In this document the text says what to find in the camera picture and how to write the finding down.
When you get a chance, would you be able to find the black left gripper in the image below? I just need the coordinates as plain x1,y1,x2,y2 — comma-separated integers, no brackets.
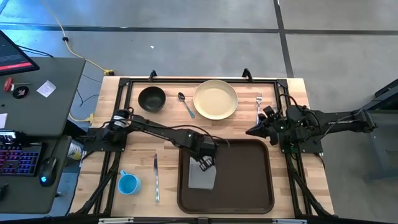
192,136,218,172

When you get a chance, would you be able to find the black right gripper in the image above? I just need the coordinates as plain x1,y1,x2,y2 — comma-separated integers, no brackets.
245,105,290,146

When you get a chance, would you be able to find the grey cloth napkin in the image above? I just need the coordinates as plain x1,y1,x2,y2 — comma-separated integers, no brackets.
188,156,218,190

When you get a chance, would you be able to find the blue-handled fork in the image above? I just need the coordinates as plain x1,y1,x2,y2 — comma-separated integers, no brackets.
255,92,264,125

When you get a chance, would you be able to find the pale yellow plate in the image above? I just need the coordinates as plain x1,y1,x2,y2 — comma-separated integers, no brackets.
193,79,239,121

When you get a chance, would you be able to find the blue-handled table knife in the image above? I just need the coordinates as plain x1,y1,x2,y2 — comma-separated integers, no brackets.
153,153,160,203

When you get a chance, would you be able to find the blue-handled spoon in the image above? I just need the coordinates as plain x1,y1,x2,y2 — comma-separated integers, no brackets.
177,91,196,119

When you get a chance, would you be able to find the blue plastic cup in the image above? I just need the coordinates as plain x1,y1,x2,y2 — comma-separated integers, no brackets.
117,169,142,196

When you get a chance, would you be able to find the black bowl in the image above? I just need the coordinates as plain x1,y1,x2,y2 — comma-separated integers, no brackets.
137,86,167,113

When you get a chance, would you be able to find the brown plastic tray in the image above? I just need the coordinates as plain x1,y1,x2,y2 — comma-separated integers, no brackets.
177,138,275,215

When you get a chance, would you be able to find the grey metal cart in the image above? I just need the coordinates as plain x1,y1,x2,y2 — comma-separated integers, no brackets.
362,79,398,183

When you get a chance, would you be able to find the yellow and white can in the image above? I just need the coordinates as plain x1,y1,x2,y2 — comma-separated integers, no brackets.
67,139,83,161

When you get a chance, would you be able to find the black computer mouse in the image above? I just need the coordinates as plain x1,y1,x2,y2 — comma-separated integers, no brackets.
38,157,58,187

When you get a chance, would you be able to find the grey desk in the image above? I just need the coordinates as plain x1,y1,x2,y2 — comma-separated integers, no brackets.
0,57,86,138

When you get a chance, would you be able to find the white paper note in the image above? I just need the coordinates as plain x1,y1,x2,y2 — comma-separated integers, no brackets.
36,80,57,98

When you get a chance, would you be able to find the dark desk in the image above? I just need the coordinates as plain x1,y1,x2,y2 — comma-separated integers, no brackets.
0,135,73,215

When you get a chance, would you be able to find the backlit black keyboard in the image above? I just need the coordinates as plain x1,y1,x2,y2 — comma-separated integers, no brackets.
0,143,43,177

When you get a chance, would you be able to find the black electronic device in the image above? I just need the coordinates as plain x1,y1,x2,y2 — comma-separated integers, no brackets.
0,129,27,146

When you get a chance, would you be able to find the black round coaster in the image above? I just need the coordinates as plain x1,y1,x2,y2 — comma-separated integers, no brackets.
12,85,30,100

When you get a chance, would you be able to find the small red object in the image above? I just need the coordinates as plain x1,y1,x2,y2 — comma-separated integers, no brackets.
2,77,14,93

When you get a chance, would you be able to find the laptop screen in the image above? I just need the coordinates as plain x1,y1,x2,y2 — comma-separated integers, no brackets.
0,29,40,77

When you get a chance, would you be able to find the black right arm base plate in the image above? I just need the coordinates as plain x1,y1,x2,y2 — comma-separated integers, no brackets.
279,121,324,156

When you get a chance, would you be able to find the black metal table frame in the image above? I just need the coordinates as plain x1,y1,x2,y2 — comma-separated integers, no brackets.
0,68,398,224

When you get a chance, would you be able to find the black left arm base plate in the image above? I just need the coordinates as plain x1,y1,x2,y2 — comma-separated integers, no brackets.
83,127,127,152

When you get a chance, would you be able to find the yellow cable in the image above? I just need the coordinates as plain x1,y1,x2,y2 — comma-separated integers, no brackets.
40,0,115,77
68,112,95,124

